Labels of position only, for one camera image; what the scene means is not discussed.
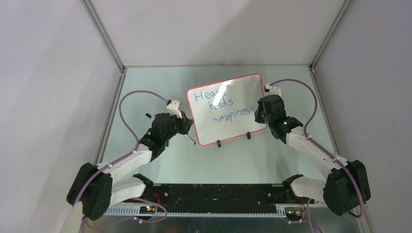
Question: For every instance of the black capped marker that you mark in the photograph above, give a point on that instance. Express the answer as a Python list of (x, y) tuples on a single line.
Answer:
[(149, 116)]

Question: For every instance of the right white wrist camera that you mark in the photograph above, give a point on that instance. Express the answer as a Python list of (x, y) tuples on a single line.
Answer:
[(272, 90)]

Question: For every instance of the pink framed whiteboard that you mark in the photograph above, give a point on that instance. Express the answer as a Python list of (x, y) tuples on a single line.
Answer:
[(225, 110)]

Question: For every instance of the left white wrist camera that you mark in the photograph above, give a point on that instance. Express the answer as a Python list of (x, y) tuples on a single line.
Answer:
[(173, 108)]

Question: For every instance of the green capped marker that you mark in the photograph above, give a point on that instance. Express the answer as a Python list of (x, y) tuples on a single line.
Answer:
[(190, 139)]

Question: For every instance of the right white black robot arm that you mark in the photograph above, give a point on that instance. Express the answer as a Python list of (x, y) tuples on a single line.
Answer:
[(345, 186)]

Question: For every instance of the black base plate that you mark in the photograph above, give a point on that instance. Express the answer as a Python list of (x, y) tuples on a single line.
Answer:
[(258, 198)]

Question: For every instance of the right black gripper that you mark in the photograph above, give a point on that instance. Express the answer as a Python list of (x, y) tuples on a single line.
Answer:
[(258, 118)]

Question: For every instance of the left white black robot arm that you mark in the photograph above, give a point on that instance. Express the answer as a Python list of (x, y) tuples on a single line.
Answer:
[(98, 187)]

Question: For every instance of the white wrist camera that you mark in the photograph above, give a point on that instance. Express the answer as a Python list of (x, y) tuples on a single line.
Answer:
[(173, 108), (272, 90)]

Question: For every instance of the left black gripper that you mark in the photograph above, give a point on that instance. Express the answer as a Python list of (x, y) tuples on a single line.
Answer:
[(185, 123)]

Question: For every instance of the grey slotted cable duct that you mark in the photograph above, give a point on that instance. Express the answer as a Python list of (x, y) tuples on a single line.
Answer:
[(146, 210)]

